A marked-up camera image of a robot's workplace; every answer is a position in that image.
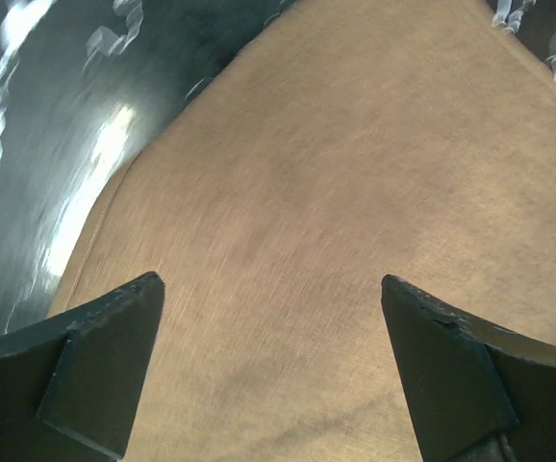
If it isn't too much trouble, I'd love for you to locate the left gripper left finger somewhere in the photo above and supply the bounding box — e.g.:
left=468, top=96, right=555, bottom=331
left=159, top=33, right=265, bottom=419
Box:
left=0, top=272, right=164, bottom=462

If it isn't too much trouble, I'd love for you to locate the brown cloth napkin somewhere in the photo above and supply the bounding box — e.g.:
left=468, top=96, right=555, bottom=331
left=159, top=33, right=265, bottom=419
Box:
left=52, top=1, right=556, bottom=461

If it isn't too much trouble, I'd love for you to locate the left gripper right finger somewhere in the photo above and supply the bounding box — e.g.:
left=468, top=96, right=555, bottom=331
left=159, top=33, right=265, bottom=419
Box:
left=381, top=275, right=556, bottom=461

